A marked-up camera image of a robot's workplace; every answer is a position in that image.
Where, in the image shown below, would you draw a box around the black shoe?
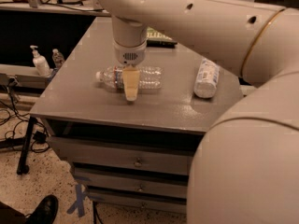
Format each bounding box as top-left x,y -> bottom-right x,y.
24,195 -> 59,224

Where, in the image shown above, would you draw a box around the blue tape mark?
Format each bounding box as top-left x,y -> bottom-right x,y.
66,182 -> 93,218

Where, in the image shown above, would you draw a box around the grey drawer cabinet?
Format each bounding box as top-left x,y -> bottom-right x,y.
31,17 -> 243,213

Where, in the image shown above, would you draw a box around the green snack bag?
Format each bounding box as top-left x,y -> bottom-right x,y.
147,27 -> 178,47

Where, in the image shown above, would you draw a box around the white pump dispenser bottle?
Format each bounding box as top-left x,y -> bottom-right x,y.
30,45 -> 50,77

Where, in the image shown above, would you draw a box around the black floor cables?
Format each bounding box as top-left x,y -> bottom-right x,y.
0,77 -> 50,154

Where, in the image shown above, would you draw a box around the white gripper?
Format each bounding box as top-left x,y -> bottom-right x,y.
113,41 -> 147,102

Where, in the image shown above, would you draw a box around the grey metal shelf rail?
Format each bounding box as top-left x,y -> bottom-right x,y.
0,0 -> 111,17

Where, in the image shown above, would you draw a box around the small clear bottle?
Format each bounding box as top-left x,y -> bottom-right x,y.
52,49 -> 64,69

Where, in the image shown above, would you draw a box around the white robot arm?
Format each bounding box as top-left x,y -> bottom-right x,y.
98,0 -> 299,224

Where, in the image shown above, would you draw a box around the clear water bottle red label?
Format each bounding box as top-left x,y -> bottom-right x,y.
95,66 -> 163,90

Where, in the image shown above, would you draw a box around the white lying bottle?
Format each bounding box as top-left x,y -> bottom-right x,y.
193,58 -> 220,99

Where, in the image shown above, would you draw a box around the black table leg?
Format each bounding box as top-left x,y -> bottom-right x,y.
17,117 -> 37,175

